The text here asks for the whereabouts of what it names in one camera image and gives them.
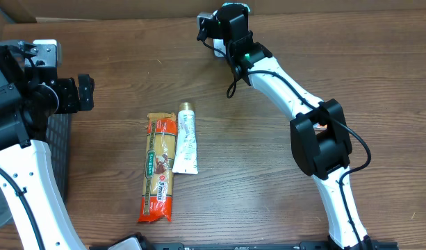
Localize white tube with gold cap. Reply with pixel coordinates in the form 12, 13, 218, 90
172, 102, 198, 175

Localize orange spaghetti packet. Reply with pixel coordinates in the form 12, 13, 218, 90
138, 112, 177, 222

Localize green wet wipes packet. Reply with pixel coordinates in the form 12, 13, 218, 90
222, 2, 251, 13

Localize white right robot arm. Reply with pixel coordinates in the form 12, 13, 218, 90
197, 3, 370, 249

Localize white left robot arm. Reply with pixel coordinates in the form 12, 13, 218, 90
0, 45, 95, 249

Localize grey mesh plastic basket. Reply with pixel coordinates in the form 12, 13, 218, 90
0, 114, 72, 228

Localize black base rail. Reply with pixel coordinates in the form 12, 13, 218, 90
89, 232, 400, 250

